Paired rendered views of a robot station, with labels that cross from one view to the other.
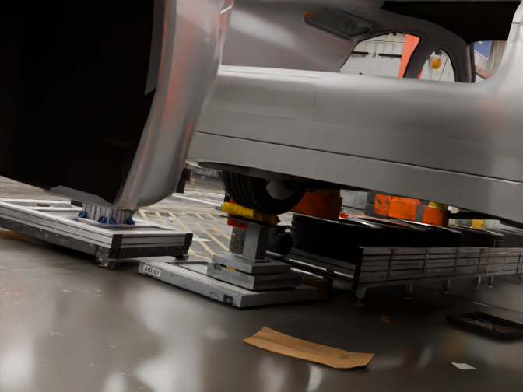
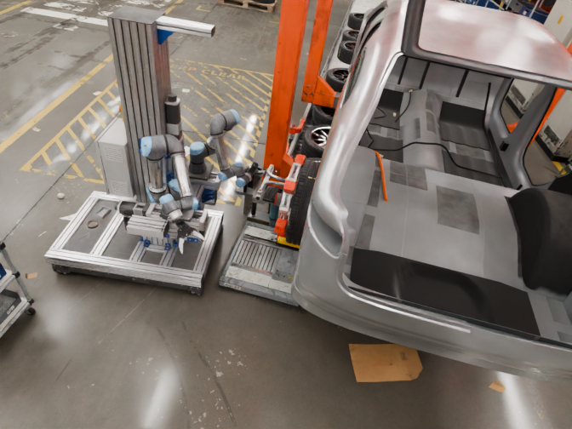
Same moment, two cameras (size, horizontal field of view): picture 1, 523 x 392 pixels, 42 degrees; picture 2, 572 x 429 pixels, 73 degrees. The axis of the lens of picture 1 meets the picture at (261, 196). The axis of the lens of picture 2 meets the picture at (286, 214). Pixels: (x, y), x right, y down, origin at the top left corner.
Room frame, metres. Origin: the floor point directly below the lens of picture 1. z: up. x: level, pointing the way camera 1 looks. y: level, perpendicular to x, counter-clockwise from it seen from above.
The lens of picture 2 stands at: (2.18, 1.31, 2.77)
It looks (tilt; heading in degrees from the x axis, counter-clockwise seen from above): 42 degrees down; 329
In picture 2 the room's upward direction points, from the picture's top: 10 degrees clockwise
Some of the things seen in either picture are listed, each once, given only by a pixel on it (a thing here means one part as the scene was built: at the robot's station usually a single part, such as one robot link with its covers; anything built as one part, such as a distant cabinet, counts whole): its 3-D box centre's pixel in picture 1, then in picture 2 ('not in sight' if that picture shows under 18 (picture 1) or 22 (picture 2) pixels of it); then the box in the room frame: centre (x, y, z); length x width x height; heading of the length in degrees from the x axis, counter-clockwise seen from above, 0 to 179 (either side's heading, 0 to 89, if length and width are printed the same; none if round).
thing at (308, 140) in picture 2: (384, 237); (329, 146); (5.42, -1.03, 0.39); 0.66 x 0.66 x 0.24
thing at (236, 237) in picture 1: (239, 240); (250, 197); (4.99, 0.10, 0.21); 0.10 x 0.10 x 0.42; 53
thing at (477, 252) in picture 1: (433, 260); not in sight; (5.29, -1.42, 0.28); 2.47 x 0.06 x 0.22; 143
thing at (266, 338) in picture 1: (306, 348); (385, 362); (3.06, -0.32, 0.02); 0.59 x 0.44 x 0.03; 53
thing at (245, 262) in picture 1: (255, 243); (300, 250); (4.08, -0.02, 0.32); 0.40 x 0.30 x 0.28; 143
